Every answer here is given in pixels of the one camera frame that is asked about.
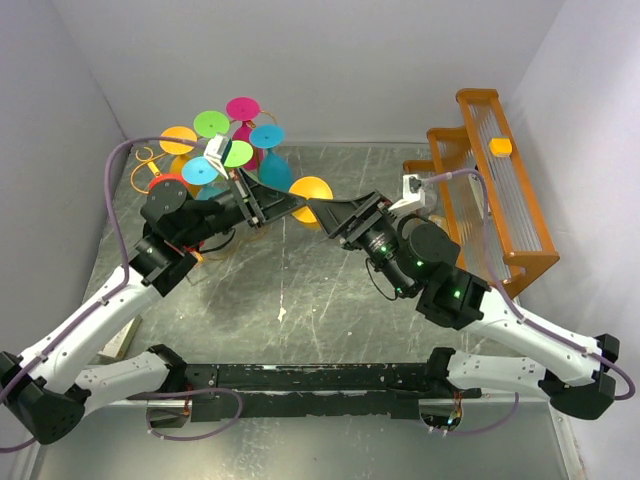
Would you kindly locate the light blue wine glass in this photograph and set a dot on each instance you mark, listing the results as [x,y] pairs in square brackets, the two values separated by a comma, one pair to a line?
[201,177]

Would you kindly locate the dark blue wine glass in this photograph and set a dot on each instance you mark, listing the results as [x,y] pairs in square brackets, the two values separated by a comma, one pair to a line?
[274,170]

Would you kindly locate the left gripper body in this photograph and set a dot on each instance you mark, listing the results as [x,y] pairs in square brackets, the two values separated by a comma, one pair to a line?
[242,191]

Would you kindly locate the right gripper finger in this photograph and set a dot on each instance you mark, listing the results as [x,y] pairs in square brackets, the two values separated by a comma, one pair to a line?
[364,202]
[333,216]

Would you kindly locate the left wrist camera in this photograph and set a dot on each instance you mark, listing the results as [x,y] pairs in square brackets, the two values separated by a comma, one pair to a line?
[216,152]

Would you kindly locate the gold wire glass rack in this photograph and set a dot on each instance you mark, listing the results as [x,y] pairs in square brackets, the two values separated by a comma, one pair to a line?
[146,158]

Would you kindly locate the white item on rack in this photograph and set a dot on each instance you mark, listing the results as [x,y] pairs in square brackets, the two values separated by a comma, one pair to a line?
[475,183]

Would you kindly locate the yellow cube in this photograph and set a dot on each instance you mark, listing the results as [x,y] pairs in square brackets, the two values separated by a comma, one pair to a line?
[500,146]

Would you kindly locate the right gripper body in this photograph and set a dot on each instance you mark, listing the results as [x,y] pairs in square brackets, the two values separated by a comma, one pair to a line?
[376,235]

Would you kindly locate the magenta wine glass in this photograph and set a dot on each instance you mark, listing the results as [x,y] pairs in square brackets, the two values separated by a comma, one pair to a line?
[244,110]

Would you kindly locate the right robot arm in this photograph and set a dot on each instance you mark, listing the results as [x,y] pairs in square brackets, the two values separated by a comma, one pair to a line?
[418,259]

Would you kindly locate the orange wooden tiered rack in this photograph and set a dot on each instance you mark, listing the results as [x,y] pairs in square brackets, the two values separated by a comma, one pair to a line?
[513,243]

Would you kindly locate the orange wine glass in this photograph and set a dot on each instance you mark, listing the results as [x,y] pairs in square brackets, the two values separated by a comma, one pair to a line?
[182,153]
[310,187]

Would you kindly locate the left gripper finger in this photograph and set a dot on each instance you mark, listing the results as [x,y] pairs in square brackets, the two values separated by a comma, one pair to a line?
[273,206]
[250,186]

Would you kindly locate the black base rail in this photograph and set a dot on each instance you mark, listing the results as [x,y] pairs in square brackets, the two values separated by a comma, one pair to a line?
[322,390]

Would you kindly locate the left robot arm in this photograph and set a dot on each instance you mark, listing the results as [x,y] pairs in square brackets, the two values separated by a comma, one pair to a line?
[50,388]

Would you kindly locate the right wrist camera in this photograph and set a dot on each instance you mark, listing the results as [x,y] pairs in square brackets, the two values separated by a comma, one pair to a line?
[413,195]

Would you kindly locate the green wine glass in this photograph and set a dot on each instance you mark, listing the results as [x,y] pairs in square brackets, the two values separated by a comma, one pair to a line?
[237,154]
[210,123]

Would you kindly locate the white box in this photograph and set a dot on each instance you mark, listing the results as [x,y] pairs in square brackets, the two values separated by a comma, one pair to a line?
[118,346]

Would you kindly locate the red wine glass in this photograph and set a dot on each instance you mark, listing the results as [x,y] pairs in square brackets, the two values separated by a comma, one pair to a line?
[157,180]

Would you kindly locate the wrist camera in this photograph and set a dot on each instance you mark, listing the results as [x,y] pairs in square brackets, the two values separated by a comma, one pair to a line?
[413,195]
[216,152]

